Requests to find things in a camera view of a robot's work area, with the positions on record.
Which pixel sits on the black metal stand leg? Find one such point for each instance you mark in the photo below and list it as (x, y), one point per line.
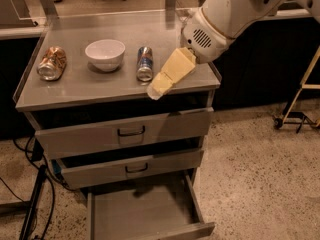
(31, 208)

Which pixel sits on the steel drawer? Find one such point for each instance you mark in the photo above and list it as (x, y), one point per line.
(160, 207)
(125, 169)
(130, 132)

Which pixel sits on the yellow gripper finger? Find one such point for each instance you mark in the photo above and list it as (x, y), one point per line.
(180, 63)

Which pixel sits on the bottom steel drawer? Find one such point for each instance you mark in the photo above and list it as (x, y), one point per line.
(160, 207)

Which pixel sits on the white ceramic bowl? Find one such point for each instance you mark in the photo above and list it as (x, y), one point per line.
(106, 55)

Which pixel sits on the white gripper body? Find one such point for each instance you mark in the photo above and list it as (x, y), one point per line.
(207, 36)

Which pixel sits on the steel drawer cabinet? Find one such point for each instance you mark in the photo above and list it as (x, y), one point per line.
(85, 94)

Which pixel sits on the crushed orange soda can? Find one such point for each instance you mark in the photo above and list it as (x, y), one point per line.
(53, 64)

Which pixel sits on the blue silver redbull can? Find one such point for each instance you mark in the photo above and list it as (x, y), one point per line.
(144, 71)

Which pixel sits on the top steel drawer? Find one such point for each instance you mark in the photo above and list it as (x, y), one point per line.
(130, 132)

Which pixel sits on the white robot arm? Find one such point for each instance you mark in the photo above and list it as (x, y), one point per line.
(232, 17)

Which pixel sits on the middle steel drawer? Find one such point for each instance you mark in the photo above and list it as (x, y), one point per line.
(125, 169)

